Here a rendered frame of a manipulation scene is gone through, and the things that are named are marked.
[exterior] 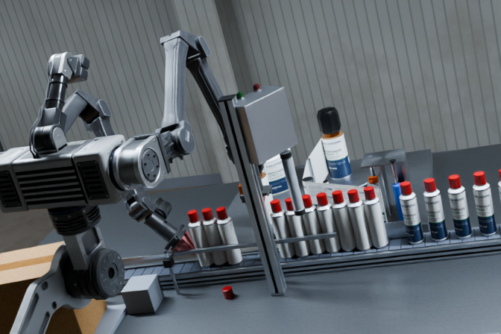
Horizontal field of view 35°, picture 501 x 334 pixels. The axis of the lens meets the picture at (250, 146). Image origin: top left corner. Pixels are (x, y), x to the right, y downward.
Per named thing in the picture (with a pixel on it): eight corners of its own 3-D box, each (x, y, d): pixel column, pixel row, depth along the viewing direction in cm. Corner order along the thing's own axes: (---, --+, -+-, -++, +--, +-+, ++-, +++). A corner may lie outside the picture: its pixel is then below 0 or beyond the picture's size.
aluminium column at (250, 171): (287, 287, 255) (235, 93, 234) (284, 294, 251) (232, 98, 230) (273, 288, 256) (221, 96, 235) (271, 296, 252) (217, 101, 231)
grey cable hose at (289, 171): (306, 209, 247) (291, 149, 241) (304, 215, 244) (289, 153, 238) (295, 211, 249) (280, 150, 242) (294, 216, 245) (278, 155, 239)
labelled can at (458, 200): (472, 230, 249) (462, 171, 243) (473, 238, 245) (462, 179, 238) (455, 232, 251) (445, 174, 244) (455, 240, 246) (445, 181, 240)
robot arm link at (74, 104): (65, 95, 280) (82, 80, 275) (94, 121, 284) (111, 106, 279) (12, 167, 244) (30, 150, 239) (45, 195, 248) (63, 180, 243)
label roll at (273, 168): (255, 180, 338) (247, 148, 333) (300, 171, 333) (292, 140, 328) (247, 199, 319) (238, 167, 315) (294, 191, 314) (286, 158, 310)
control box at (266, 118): (298, 143, 244) (285, 86, 238) (259, 165, 234) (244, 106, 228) (276, 141, 251) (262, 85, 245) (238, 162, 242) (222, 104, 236)
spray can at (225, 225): (244, 257, 271) (229, 204, 265) (241, 265, 267) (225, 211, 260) (230, 259, 273) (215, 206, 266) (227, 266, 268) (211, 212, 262)
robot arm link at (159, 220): (139, 225, 270) (147, 215, 267) (147, 214, 276) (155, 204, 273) (155, 237, 271) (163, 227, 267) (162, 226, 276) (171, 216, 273)
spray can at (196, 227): (216, 259, 275) (200, 206, 269) (213, 266, 270) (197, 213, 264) (202, 261, 276) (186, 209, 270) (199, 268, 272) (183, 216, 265)
